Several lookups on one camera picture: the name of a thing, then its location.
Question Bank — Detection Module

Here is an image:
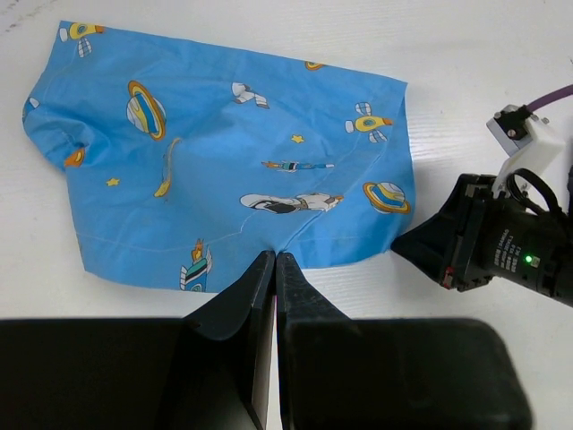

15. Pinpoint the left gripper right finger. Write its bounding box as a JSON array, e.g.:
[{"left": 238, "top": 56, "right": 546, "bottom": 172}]
[{"left": 276, "top": 253, "right": 531, "bottom": 429}]

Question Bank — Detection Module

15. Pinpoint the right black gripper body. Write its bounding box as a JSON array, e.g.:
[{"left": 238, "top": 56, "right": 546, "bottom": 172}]
[{"left": 469, "top": 172, "right": 572, "bottom": 306}]

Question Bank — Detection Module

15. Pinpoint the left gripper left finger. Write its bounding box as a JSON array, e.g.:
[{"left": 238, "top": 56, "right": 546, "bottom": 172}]
[{"left": 1, "top": 252, "right": 276, "bottom": 429}]

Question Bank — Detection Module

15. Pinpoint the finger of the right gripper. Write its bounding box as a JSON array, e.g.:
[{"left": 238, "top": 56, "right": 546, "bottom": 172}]
[{"left": 390, "top": 205, "right": 460, "bottom": 285}]

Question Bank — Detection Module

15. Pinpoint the blue space-print cloth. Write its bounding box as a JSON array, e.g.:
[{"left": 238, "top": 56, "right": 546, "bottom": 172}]
[{"left": 22, "top": 21, "right": 415, "bottom": 293}]

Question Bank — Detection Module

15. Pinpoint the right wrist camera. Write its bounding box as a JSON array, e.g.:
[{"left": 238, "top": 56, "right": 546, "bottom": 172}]
[{"left": 486, "top": 105, "right": 566, "bottom": 198}]

